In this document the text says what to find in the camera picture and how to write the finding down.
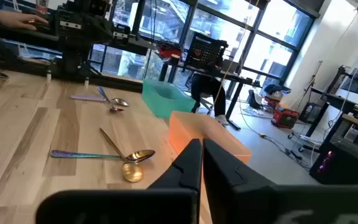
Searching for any blue metallic spoon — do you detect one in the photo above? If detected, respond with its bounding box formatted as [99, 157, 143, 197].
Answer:
[96, 86, 125, 113]

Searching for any wooden-top side table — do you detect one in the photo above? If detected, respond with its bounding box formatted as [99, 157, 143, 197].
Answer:
[321, 113, 358, 147]

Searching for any seated person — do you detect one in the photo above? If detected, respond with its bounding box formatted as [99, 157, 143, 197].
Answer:
[190, 60, 230, 126]

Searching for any orange plastic bin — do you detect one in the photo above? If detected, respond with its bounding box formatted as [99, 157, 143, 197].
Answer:
[168, 111, 252, 164]

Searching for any teal plastic bin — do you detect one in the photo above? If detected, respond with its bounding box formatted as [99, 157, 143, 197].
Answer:
[141, 78, 196, 119]

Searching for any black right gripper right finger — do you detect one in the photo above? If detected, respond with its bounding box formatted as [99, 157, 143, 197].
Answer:
[202, 138, 358, 224]

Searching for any black perforated crate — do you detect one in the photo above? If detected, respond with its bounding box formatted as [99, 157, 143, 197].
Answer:
[183, 32, 229, 70]

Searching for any black side desk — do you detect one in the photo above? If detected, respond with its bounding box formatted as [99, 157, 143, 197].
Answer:
[303, 86, 358, 138]

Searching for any small lavender-handled spoon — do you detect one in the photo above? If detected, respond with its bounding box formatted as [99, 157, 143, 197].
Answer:
[70, 94, 131, 108]

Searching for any person's hand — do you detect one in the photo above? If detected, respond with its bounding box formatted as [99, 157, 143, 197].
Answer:
[0, 7, 49, 31]

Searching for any red object on desk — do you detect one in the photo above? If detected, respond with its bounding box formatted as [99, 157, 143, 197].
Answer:
[157, 45, 183, 62]

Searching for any red tool bag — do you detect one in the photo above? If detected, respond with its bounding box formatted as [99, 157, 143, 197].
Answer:
[270, 105, 300, 129]

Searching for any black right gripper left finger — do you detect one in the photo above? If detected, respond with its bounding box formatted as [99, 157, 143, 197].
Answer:
[35, 138, 203, 224]

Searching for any gold spoon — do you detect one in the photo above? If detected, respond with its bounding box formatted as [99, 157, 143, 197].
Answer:
[99, 127, 144, 184]

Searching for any large black-framed window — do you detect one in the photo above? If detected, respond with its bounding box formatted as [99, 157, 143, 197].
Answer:
[88, 0, 320, 94]

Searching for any black computer tower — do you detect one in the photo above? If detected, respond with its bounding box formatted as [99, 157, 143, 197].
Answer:
[309, 136, 358, 186]

